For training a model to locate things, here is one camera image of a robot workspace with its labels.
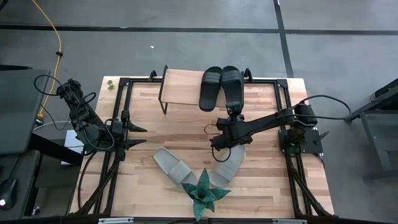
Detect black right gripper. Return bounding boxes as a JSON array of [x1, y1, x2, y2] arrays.
[[226, 101, 246, 124]]

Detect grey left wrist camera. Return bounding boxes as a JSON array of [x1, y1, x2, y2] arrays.
[[110, 119, 124, 135]]

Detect white cable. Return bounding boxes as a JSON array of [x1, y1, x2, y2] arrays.
[[33, 119, 73, 131]]

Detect dark grey desk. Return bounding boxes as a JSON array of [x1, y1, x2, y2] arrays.
[[0, 64, 50, 156]]

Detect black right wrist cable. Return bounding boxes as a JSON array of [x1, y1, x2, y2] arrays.
[[203, 123, 233, 164]]

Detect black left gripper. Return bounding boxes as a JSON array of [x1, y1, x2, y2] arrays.
[[119, 108, 149, 162]]

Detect silver frame bracket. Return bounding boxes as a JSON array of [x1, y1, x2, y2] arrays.
[[98, 217, 135, 224], [272, 218, 308, 224]]

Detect green leafy plant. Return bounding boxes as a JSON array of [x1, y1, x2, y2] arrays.
[[181, 167, 232, 222]]

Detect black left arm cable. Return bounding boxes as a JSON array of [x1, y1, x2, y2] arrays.
[[75, 91, 116, 152]]

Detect wooden shelf with black legs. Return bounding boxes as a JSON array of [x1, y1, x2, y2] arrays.
[[157, 64, 253, 115]]

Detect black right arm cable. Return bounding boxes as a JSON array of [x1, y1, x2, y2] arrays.
[[292, 95, 353, 123]]

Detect black side desk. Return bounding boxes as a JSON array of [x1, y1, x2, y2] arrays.
[[0, 149, 42, 222]]

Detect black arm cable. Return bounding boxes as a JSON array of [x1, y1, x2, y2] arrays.
[[75, 91, 116, 152], [292, 95, 353, 123]]

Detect grey rubber slide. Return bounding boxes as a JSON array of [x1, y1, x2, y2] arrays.
[[208, 144, 247, 189], [152, 147, 198, 189]]

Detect grey table frame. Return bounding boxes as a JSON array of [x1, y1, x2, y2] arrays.
[[343, 77, 398, 182]]

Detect black rubber slide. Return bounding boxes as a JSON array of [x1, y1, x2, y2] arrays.
[[220, 65, 246, 109], [198, 65, 223, 113]]

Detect black aluminium table frame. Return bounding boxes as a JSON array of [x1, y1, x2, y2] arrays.
[[70, 68, 336, 218]]

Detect thick black cable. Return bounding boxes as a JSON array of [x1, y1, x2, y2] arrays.
[[76, 151, 97, 211]]

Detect thin black cable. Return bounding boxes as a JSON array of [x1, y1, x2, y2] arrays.
[[33, 73, 71, 131]]

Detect yellow cable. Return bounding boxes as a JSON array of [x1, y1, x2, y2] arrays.
[[30, 0, 63, 121]]

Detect black computer mouse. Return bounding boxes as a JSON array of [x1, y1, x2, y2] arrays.
[[0, 178, 19, 212]]

